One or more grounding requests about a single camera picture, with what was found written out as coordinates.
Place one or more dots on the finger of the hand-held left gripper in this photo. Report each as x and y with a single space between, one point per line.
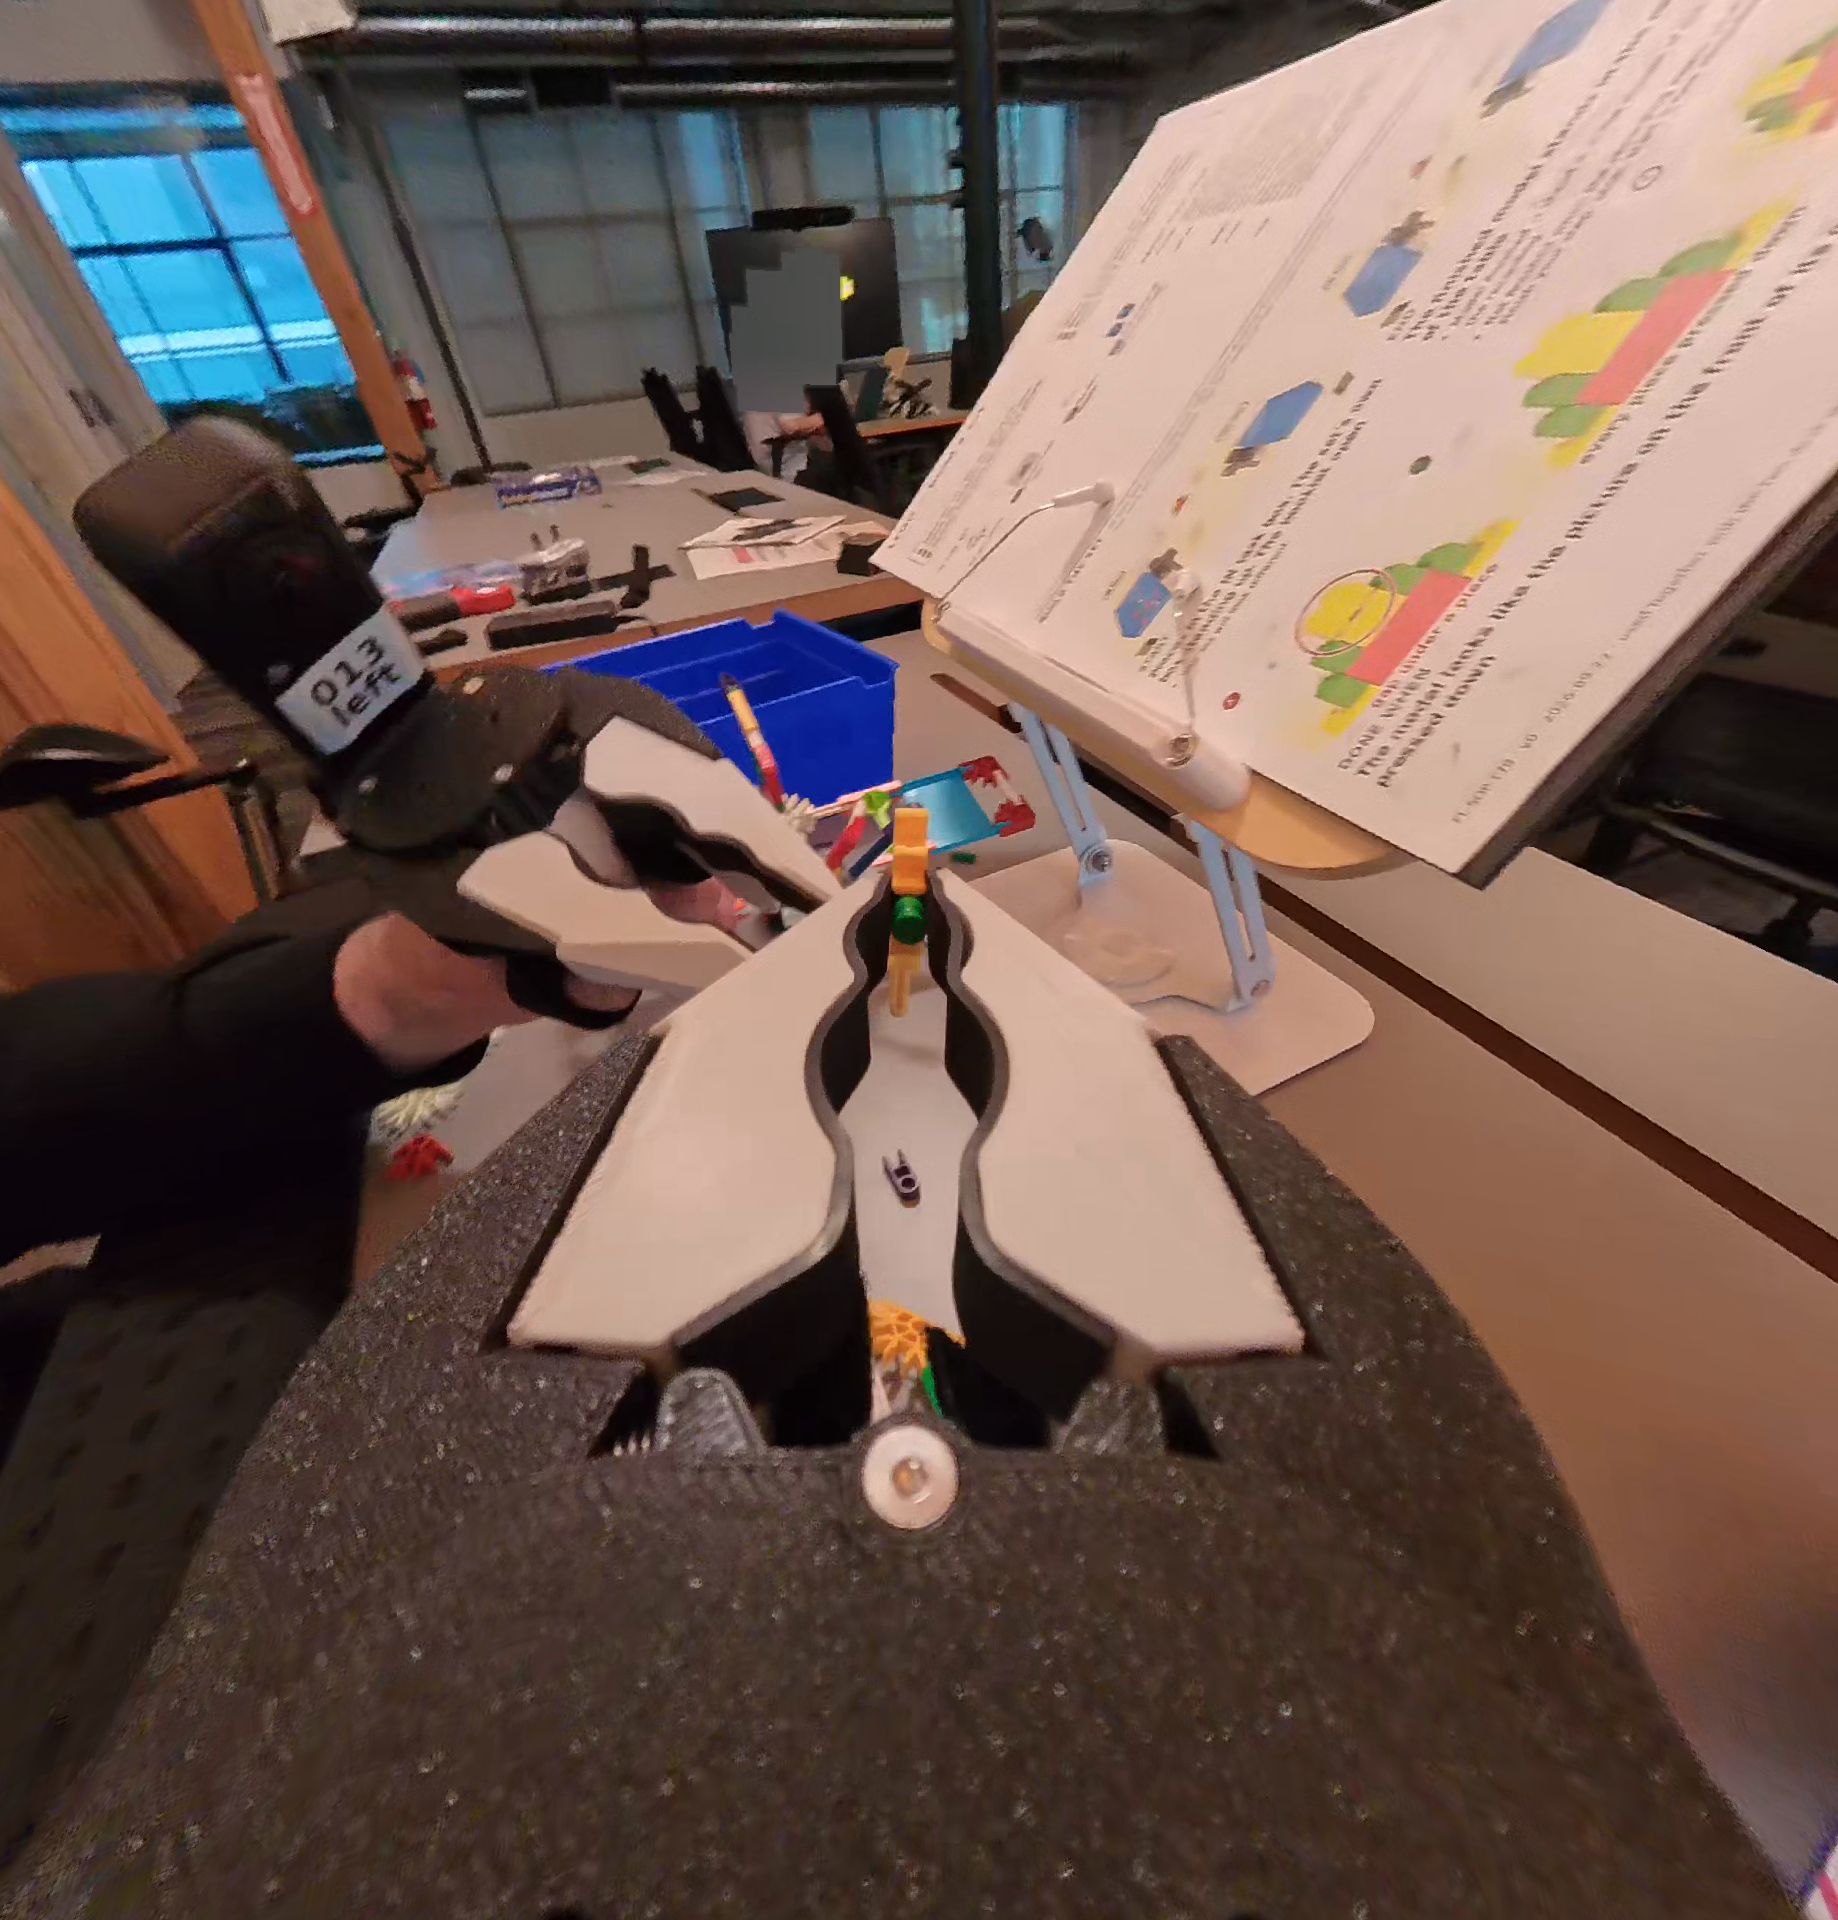
606 930
679 775

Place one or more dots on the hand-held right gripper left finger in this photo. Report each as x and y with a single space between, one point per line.
679 1185

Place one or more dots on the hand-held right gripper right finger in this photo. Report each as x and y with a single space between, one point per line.
1127 1185

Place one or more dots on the yellow rod with connectors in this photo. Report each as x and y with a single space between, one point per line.
913 850

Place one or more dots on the orange fan connector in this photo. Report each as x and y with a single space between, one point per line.
897 1329

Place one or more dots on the short green rod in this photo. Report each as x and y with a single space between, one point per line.
907 916

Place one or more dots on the person's left forearm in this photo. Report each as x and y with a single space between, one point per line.
138 1080

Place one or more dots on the person's left hand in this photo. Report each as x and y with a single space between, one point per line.
409 989

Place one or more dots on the blue plastic bin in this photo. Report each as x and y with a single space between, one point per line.
797 690

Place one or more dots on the red and black hand tool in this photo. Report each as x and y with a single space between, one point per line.
467 599

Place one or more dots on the black rectangular bar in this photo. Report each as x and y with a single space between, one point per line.
551 623

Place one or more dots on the purple clip connector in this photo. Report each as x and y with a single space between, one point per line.
897 1178

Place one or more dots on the white metal stand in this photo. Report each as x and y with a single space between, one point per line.
1277 1020

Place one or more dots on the small grey box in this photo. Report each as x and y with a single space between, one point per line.
554 562

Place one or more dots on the loose white papers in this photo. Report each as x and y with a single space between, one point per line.
760 544

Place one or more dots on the background table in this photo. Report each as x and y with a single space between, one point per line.
634 518

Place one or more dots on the white snowflake connector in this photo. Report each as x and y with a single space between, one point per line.
414 1113

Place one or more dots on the red fan connector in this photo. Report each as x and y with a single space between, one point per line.
414 1153

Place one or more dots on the colourful construction toy model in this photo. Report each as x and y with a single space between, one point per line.
949 801

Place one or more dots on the black small box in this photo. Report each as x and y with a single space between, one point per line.
858 557

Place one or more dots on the blue printed packet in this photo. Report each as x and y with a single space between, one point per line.
548 483

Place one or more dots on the black office chair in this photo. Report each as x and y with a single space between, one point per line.
691 419

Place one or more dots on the red fire extinguisher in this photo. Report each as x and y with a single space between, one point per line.
413 393

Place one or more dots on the wide wooden partition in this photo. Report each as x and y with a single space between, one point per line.
46 647

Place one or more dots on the white page holder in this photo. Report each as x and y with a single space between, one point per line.
1085 705

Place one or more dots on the black steel column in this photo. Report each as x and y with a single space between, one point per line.
979 193

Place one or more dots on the printed instruction sheet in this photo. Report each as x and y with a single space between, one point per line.
1385 299

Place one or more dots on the narrow wooden post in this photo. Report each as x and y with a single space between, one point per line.
317 257

